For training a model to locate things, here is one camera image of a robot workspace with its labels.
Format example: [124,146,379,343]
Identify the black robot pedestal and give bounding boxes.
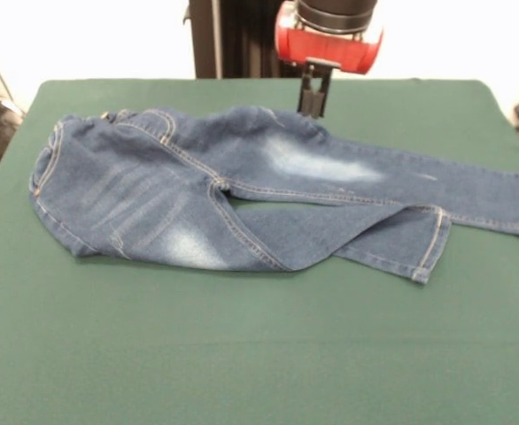
[182,0,296,80]

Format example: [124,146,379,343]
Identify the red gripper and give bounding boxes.
[273,0,385,119]

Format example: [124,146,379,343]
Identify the blue denim jeans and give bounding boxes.
[28,104,519,285]

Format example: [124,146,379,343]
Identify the dark green table cloth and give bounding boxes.
[0,78,519,425]

